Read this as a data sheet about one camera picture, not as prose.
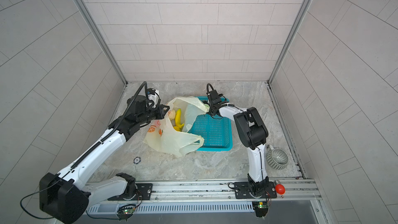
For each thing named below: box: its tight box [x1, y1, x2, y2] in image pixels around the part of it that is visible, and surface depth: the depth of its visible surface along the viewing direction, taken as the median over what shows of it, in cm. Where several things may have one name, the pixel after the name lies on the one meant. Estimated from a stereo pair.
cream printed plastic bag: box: [143, 96, 210, 158], surface depth 74 cm
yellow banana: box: [173, 108, 185, 132], surface depth 96 cm
